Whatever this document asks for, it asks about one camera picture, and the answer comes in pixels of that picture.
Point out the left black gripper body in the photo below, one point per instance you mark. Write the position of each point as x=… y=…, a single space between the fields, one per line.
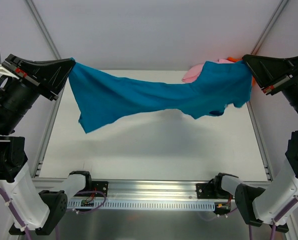
x=29 y=78

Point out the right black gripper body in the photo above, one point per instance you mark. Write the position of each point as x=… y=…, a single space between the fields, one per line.
x=279 y=83

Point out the teal blue t shirt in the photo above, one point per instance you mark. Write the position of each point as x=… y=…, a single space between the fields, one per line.
x=103 y=98

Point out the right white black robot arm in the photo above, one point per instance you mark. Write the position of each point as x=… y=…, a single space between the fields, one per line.
x=273 y=205

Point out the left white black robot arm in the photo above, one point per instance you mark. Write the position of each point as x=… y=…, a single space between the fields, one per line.
x=32 y=210

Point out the pink t shirt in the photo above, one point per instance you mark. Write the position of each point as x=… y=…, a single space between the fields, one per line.
x=194 y=72

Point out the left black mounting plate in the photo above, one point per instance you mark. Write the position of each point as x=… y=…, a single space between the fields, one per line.
x=100 y=186

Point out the black mounting plate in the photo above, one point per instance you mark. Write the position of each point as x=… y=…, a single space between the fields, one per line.
x=100 y=186
x=205 y=191

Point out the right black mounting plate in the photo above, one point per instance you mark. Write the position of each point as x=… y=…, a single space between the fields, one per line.
x=205 y=191

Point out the right aluminium corner post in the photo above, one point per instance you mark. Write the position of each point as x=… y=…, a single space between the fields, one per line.
x=269 y=26

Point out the aluminium corner post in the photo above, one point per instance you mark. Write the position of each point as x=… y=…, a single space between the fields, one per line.
x=30 y=4
x=269 y=26

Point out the left aluminium corner post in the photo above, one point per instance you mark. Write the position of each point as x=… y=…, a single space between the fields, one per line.
x=30 y=4

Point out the white slotted cable duct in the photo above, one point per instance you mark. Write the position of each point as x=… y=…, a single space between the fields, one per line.
x=118 y=204

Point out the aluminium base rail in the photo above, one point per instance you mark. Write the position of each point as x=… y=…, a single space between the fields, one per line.
x=159 y=190

